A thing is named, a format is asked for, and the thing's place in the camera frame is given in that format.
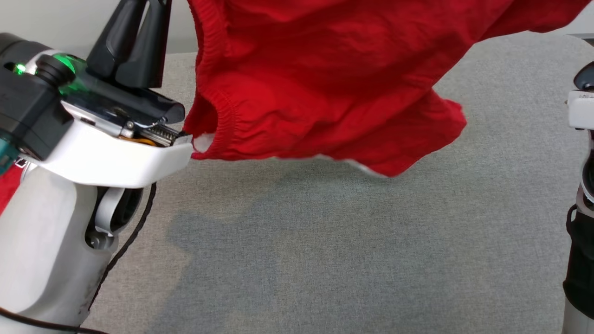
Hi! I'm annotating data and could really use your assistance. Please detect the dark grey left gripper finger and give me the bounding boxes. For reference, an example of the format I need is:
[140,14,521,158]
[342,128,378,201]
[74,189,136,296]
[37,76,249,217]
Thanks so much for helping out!
[116,0,172,89]
[86,0,149,78]

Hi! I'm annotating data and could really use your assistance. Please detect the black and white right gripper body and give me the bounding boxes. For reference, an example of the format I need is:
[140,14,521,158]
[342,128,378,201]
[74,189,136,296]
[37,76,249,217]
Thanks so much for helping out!
[566,61,594,131]

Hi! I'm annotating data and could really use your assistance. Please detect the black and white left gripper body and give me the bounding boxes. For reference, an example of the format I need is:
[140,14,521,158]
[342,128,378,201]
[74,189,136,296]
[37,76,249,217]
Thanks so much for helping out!
[28,53,193,188]

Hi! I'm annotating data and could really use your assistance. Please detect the red shorts with white trim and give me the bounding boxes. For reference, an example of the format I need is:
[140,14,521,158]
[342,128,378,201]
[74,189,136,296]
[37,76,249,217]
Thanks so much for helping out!
[183,0,594,178]

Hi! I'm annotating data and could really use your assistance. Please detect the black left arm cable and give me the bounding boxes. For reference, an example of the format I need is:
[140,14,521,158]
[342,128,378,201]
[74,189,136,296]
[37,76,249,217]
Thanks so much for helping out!
[0,182,157,334]

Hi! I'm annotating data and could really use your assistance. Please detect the teal left cable connector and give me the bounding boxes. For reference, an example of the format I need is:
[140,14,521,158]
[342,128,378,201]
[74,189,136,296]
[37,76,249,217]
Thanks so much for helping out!
[0,135,19,174]

